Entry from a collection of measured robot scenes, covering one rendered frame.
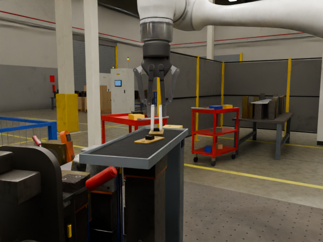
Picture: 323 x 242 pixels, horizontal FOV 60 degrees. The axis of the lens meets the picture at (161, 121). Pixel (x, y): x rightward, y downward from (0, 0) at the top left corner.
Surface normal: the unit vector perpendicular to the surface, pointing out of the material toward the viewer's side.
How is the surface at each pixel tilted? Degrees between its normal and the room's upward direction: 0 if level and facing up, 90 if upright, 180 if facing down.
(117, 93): 90
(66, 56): 90
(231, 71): 90
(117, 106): 90
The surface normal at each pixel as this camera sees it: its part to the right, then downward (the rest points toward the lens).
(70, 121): 0.84, 0.07
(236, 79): -0.54, 0.11
